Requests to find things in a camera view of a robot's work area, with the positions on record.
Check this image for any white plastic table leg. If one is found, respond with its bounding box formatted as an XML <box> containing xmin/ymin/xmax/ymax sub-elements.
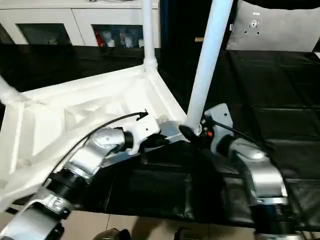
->
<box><xmin>184</xmin><ymin>0</ymin><xmax>235</xmax><ymax>132</ymax></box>
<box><xmin>0</xmin><ymin>74</ymin><xmax>24</xmax><ymax>107</ymax></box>
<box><xmin>141</xmin><ymin>0</ymin><xmax>159</xmax><ymax>72</ymax></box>

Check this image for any white plastic table top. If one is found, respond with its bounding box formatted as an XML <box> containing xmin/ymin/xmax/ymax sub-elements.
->
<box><xmin>0</xmin><ymin>65</ymin><xmax>199</xmax><ymax>212</ymax></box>

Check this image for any black work mat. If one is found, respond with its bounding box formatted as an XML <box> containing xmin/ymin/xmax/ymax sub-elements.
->
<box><xmin>0</xmin><ymin>44</ymin><xmax>320</xmax><ymax>233</ymax></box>

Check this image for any dark right robot foot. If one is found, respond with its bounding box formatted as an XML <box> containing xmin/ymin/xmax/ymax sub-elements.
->
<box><xmin>173</xmin><ymin>228</ymin><xmax>199</xmax><ymax>240</ymax></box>

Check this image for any dark robot foot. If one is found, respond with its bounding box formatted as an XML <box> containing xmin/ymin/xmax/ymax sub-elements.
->
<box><xmin>173</xmin><ymin>228</ymin><xmax>199</xmax><ymax>240</ymax></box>
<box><xmin>94</xmin><ymin>229</ymin><xmax>132</xmax><ymax>240</ymax></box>

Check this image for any dark left robot foot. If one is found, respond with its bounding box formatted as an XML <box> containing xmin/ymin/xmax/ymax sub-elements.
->
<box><xmin>94</xmin><ymin>229</ymin><xmax>132</xmax><ymax>240</ymax></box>

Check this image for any grey cushion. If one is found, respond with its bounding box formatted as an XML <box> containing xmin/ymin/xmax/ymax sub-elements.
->
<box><xmin>226</xmin><ymin>0</ymin><xmax>320</xmax><ymax>53</ymax></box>

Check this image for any white cabinet with glass doors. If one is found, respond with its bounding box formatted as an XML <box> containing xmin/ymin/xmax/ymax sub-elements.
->
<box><xmin>0</xmin><ymin>0</ymin><xmax>161</xmax><ymax>49</ymax></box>

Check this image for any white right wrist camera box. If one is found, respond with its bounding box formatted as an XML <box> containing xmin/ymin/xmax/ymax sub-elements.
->
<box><xmin>204</xmin><ymin>103</ymin><xmax>234</xmax><ymax>137</ymax></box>

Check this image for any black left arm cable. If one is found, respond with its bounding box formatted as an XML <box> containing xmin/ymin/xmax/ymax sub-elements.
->
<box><xmin>50</xmin><ymin>112</ymin><xmax>150</xmax><ymax>187</ymax></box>

